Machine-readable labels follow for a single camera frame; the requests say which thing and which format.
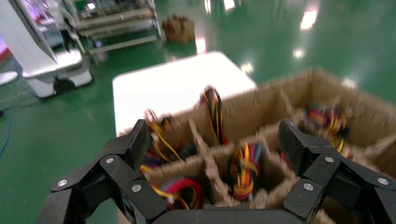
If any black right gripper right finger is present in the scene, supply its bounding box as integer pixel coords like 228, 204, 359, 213
277, 119, 396, 224

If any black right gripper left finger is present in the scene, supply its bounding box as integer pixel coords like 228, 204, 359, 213
49, 119, 169, 224

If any grey power supply with cables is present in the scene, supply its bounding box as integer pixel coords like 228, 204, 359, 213
304, 104, 352, 157
229, 142, 265, 201
200, 86, 229, 145
144, 109, 182, 162
140, 165, 204, 211

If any brown cardboard divider box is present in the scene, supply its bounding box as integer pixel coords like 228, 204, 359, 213
117, 69, 396, 224

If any small brown cardboard box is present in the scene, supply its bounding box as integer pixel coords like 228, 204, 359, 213
162, 14, 197, 44

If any metal shelf rack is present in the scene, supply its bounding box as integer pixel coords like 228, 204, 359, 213
62, 0, 162, 59

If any white machine base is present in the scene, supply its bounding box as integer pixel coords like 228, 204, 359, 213
0, 0, 94, 99

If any blue floor cable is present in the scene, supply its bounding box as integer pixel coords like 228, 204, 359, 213
0, 111, 12, 159

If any white round base plate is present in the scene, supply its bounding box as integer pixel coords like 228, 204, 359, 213
0, 71, 18, 86

